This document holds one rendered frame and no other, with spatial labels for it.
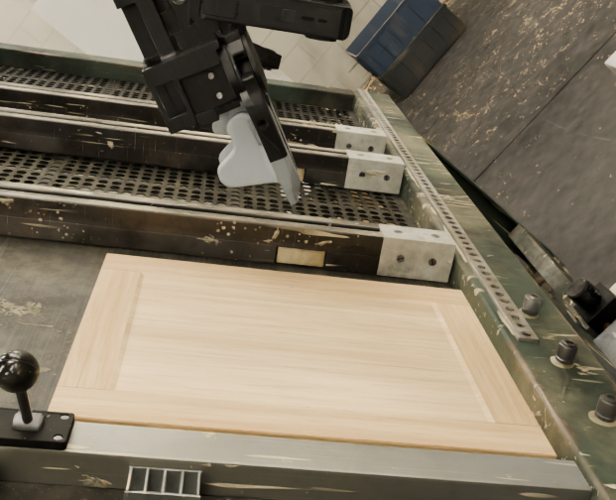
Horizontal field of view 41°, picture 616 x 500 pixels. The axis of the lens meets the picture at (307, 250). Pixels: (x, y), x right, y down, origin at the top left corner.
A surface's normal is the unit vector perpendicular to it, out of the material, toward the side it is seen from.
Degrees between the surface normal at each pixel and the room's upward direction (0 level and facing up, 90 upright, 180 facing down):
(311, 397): 57
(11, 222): 90
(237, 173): 92
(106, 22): 90
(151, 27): 90
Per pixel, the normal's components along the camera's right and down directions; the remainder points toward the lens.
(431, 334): 0.15, -0.92
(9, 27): 0.09, 0.37
